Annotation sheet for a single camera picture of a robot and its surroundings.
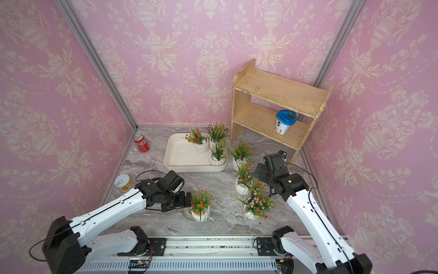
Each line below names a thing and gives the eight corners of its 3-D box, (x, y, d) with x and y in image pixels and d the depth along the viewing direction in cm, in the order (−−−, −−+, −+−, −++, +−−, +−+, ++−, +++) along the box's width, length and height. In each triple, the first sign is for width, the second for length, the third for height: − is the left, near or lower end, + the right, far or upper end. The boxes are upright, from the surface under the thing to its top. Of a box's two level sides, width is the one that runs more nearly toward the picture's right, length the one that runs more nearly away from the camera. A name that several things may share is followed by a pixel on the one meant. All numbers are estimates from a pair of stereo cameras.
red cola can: (139, 153, 109) (132, 142, 100) (142, 146, 113) (135, 134, 104) (148, 153, 109) (141, 142, 100) (151, 146, 113) (145, 134, 104)
